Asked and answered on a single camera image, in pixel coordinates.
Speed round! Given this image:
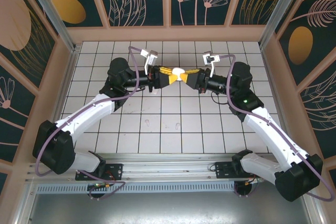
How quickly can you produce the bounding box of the thin black cable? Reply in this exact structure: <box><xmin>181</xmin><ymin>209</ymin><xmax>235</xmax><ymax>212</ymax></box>
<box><xmin>212</xmin><ymin>93</ymin><xmax>229</xmax><ymax>105</ymax></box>

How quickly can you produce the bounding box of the white earbud charging case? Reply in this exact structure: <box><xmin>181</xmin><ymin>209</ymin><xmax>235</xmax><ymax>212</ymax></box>
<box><xmin>172</xmin><ymin>67</ymin><xmax>185</xmax><ymax>82</ymax></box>

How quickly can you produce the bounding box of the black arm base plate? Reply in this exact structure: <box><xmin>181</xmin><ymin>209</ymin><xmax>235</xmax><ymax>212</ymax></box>
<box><xmin>214</xmin><ymin>161</ymin><xmax>263</xmax><ymax>180</ymax></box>
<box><xmin>75</xmin><ymin>163</ymin><xmax>124</xmax><ymax>182</ymax></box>

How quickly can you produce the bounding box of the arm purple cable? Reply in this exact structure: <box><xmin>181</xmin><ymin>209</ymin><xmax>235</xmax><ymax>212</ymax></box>
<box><xmin>220</xmin><ymin>54</ymin><xmax>336</xmax><ymax>202</ymax></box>
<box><xmin>35</xmin><ymin>45</ymin><xmax>148</xmax><ymax>201</ymax></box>

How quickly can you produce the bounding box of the grey metal sheet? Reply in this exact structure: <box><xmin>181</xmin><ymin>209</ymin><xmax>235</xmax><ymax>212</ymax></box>
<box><xmin>15</xmin><ymin>191</ymin><xmax>324</xmax><ymax>224</ymax></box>

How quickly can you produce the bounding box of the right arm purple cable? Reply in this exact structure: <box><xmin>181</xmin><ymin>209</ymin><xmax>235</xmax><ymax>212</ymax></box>
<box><xmin>220</xmin><ymin>54</ymin><xmax>336</xmax><ymax>202</ymax></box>

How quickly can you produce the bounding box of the aluminium corner post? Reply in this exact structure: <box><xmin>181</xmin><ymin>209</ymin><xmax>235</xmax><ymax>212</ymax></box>
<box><xmin>22</xmin><ymin>0</ymin><xmax>80</xmax><ymax>52</ymax></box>
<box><xmin>258</xmin><ymin>0</ymin><xmax>315</xmax><ymax>49</ymax></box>

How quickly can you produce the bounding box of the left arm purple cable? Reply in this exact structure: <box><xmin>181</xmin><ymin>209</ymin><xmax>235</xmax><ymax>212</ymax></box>
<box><xmin>35</xmin><ymin>45</ymin><xmax>148</xmax><ymax>201</ymax></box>

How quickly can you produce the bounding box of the aluminium frame rail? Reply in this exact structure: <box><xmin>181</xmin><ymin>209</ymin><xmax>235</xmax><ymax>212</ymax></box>
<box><xmin>25</xmin><ymin>152</ymin><xmax>311</xmax><ymax>183</ymax></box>

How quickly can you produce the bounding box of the grey slotted cable duct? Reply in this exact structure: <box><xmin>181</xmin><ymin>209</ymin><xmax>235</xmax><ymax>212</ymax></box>
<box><xmin>35</xmin><ymin>180</ymin><xmax>237</xmax><ymax>194</ymax></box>

